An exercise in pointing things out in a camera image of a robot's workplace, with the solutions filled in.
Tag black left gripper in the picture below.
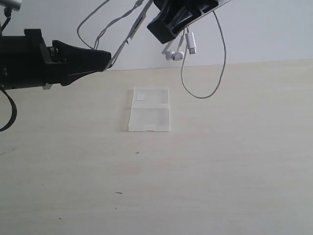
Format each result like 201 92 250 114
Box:
0 29 112 90

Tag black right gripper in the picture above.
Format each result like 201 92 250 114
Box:
147 0 229 44

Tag white wired earphones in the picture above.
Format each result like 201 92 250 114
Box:
76 0 226 99

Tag clear plastic storage box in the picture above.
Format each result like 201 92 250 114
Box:
128 87 171 132

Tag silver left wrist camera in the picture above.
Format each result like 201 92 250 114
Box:
0 0 22 11

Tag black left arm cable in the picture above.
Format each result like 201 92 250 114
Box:
0 7 18 132

